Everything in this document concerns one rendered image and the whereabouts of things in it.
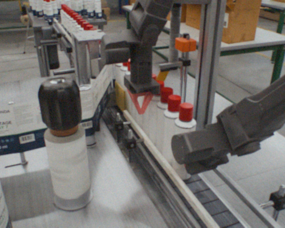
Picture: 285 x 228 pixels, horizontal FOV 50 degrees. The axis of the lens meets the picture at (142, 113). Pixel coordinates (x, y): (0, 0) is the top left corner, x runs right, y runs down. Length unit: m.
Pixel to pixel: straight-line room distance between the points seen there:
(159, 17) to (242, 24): 1.88
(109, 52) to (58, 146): 0.24
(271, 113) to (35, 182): 0.60
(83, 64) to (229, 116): 0.71
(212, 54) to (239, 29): 1.68
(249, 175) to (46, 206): 0.56
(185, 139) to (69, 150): 0.24
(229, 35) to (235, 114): 1.97
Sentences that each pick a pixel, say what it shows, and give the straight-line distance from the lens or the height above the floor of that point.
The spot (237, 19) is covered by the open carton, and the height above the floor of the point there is 0.96.
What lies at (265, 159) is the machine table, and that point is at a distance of 1.03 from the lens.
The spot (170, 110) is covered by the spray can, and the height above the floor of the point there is 1.05.
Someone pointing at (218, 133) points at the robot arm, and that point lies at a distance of 0.58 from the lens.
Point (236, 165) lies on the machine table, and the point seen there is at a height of 0.83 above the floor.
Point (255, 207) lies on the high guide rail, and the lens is 0.66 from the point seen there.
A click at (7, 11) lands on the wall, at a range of 8.34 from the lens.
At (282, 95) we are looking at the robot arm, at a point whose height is 1.23.
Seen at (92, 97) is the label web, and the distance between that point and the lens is 0.88.
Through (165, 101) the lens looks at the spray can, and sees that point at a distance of 0.80.
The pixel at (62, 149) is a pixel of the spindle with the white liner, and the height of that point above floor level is 1.05.
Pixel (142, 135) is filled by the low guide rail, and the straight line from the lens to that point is 0.92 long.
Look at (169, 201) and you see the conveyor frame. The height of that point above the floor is 0.84.
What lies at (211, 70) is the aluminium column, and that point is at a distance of 0.89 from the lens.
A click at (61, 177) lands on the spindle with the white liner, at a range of 0.69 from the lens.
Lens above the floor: 1.40
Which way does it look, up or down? 28 degrees down
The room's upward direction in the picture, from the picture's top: straight up
